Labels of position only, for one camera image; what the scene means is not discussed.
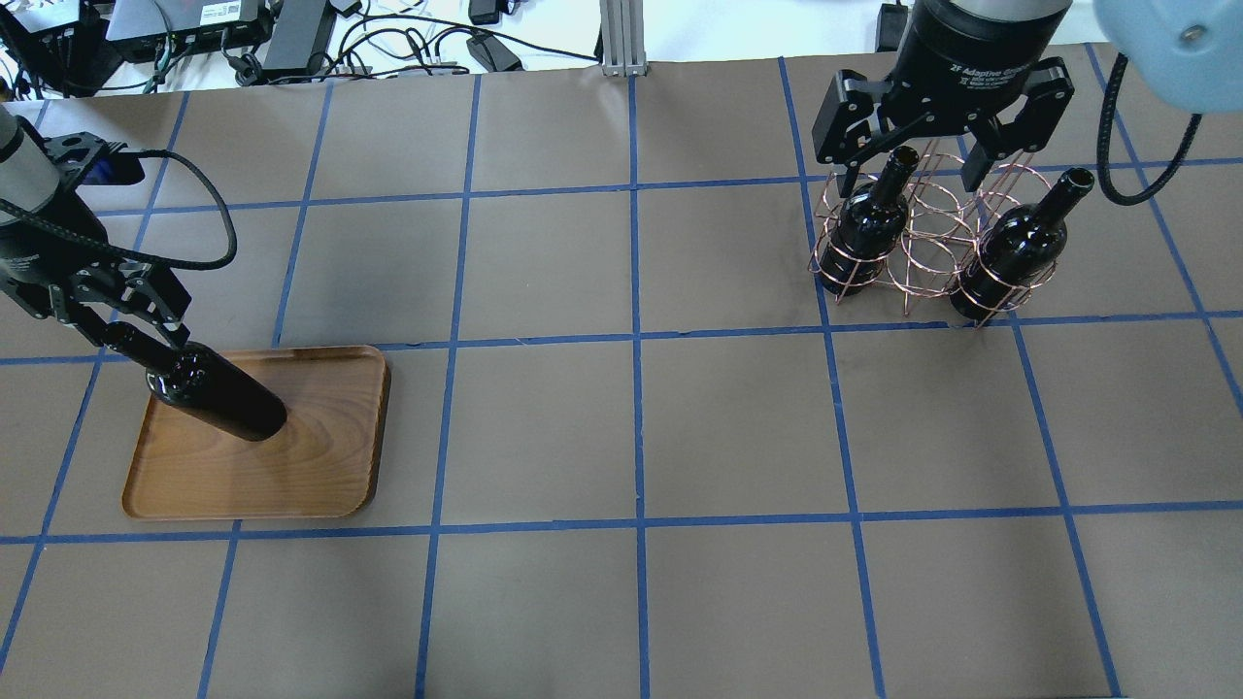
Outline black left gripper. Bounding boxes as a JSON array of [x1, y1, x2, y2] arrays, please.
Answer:
[[2, 209, 191, 350]]

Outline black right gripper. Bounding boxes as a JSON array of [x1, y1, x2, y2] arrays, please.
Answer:
[[812, 1, 1075, 200]]

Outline dark wine bottle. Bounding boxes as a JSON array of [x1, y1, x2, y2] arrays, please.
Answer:
[[108, 322, 287, 442], [948, 167, 1095, 323]]

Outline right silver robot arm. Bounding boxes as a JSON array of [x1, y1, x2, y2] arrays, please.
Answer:
[[812, 1, 1242, 205]]

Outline dark wine bottle end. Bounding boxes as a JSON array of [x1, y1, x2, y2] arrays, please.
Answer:
[[818, 146, 921, 297]]

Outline wooden tray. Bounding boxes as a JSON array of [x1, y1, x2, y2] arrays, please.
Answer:
[[121, 345, 392, 520]]

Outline copper wire bottle basket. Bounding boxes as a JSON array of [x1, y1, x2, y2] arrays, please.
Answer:
[[808, 146, 1062, 326]]

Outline aluminium frame post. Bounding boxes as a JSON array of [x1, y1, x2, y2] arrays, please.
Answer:
[[599, 0, 650, 77]]

